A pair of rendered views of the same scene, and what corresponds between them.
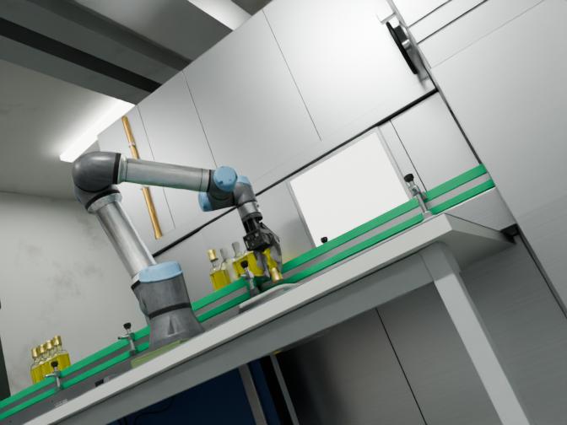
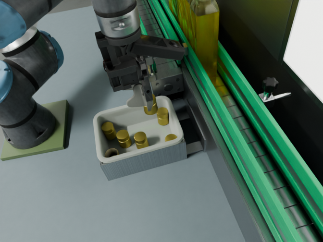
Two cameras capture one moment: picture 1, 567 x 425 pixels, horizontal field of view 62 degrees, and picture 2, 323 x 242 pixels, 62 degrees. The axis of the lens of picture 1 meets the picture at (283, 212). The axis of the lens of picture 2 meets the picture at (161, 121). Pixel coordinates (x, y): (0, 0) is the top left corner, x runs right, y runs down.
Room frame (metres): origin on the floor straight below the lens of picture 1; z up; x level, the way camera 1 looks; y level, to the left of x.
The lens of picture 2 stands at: (1.34, -0.32, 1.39)
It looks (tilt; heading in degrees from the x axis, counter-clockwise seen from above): 50 degrees down; 61
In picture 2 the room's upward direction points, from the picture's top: 10 degrees counter-clockwise
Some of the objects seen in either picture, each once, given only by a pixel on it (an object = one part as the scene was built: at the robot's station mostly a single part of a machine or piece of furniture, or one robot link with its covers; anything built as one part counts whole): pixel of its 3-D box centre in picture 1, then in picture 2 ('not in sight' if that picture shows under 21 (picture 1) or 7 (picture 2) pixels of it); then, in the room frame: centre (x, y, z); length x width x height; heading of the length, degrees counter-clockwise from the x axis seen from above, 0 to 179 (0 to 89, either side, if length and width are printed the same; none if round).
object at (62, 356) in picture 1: (62, 365); not in sight; (2.22, 1.25, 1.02); 0.06 x 0.06 x 0.28; 67
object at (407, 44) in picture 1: (405, 45); not in sight; (1.46, -0.62, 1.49); 0.21 x 0.05 x 0.21; 157
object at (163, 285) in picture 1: (164, 287); (2, 90); (1.27, 0.39, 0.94); 0.13 x 0.12 x 0.14; 26
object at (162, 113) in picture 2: not in sight; (162, 116); (1.59, 0.13, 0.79); 0.04 x 0.04 x 0.04
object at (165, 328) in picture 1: (174, 327); (23, 119); (1.26, 0.39, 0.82); 0.15 x 0.15 x 0.10
